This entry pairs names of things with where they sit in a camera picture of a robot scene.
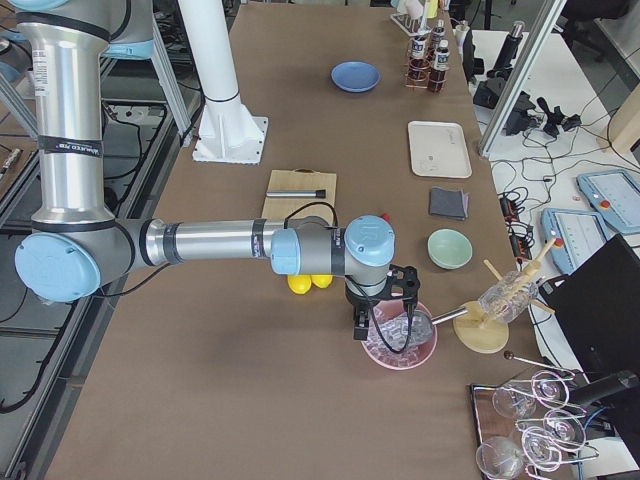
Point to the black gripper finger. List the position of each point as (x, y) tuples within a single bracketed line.
[(361, 329)]

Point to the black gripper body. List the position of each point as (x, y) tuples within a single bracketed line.
[(358, 303)]

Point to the blue round plate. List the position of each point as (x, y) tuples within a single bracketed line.
[(355, 76)]

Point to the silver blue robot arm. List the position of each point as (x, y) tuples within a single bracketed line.
[(78, 245)]

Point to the pink bowl of ice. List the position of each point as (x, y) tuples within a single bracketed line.
[(391, 350)]

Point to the steel ice scoop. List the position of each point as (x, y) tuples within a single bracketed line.
[(423, 326)]

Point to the yellow lemon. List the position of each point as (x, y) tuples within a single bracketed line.
[(299, 284), (322, 281)]

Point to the green ceramic bowl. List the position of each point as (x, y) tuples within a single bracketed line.
[(449, 249)]

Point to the wooden cup drying stand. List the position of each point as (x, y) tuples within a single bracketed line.
[(477, 331)]

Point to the grey folded cloth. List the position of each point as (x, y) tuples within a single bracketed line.
[(452, 204)]

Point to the clear glass on stand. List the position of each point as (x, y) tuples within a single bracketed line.
[(509, 297)]

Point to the steel cylinder muddler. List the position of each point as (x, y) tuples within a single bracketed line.
[(315, 193)]

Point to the cream rectangular tray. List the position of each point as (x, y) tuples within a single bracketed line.
[(438, 150)]

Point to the wooden cutting board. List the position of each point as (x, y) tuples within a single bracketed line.
[(280, 208)]

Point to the wine glass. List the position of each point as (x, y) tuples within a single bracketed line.
[(518, 399), (500, 458), (545, 440)]

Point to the blue teach pendant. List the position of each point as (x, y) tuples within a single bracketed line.
[(579, 234), (614, 194)]

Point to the black laptop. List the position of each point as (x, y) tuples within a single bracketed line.
[(597, 308)]

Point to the dark drink bottle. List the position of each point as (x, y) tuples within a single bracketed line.
[(438, 33), (439, 67), (417, 64)]

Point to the copper wire bottle rack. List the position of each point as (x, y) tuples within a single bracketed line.
[(430, 54)]

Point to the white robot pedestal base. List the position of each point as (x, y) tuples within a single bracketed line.
[(228, 132)]

